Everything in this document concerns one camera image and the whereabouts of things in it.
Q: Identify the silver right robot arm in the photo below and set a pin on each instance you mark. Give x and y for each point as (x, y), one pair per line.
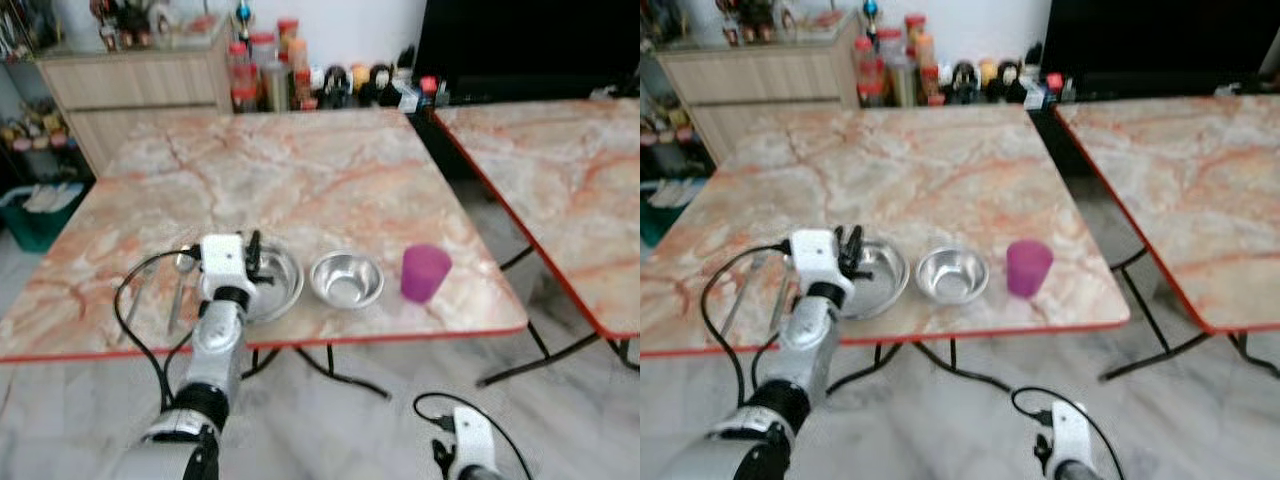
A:
(1078, 472)
(478, 474)

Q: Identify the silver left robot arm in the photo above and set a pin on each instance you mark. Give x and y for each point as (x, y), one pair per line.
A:
(215, 345)
(805, 340)

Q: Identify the steel plate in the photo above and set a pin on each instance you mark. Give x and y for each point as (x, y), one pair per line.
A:
(888, 275)
(285, 280)

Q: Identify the marble folding table black legs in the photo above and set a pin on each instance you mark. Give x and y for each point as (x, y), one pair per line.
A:
(900, 175)
(1190, 180)
(570, 180)
(300, 180)

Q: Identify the steel spoon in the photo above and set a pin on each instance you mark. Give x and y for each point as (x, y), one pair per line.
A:
(180, 285)
(778, 300)

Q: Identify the steel bowl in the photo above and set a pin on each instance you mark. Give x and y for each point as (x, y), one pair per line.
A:
(952, 275)
(347, 280)

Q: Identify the steel fork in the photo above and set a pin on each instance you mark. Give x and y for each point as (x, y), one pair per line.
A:
(742, 295)
(135, 305)

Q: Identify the red lidded jar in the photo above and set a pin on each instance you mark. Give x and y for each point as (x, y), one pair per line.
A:
(242, 80)
(868, 75)

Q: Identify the tall clear jar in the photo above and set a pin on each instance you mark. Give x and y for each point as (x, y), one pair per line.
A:
(266, 75)
(895, 70)

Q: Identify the light wooden cabinet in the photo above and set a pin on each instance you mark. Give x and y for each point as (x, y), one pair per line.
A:
(140, 95)
(770, 90)

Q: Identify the purple plastic cup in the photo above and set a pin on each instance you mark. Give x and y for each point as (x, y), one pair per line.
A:
(1028, 270)
(425, 275)

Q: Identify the dark sauce bottle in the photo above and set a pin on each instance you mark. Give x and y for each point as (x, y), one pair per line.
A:
(964, 82)
(337, 88)

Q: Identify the green plastic basket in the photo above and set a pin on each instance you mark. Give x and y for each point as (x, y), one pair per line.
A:
(35, 225)
(655, 220)

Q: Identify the orange bottle red cap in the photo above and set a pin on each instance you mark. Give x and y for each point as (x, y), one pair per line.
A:
(288, 38)
(915, 33)

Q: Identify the blue ornament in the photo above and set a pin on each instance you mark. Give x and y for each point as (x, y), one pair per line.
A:
(871, 12)
(243, 15)

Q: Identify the small red capped bottle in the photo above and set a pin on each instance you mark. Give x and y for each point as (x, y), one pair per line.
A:
(429, 90)
(1054, 87)

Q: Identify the black television screen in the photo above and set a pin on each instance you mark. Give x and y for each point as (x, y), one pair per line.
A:
(1150, 45)
(520, 50)

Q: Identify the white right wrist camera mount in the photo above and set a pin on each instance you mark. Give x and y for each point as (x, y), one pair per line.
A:
(1072, 435)
(474, 438)

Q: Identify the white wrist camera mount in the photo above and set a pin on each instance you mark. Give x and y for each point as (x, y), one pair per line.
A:
(1072, 435)
(815, 255)
(474, 438)
(222, 262)

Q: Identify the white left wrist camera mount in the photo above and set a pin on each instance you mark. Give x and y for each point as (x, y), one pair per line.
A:
(815, 255)
(222, 262)

